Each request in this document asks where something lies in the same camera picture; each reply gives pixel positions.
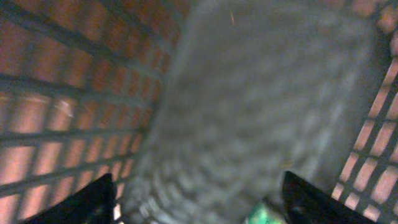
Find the grey plastic mesh basket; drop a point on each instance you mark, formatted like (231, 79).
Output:
(197, 108)

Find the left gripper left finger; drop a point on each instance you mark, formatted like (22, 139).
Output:
(93, 204)

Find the small teal tissue pack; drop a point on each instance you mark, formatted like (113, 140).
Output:
(262, 214)

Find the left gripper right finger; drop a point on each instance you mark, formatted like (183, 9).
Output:
(306, 204)

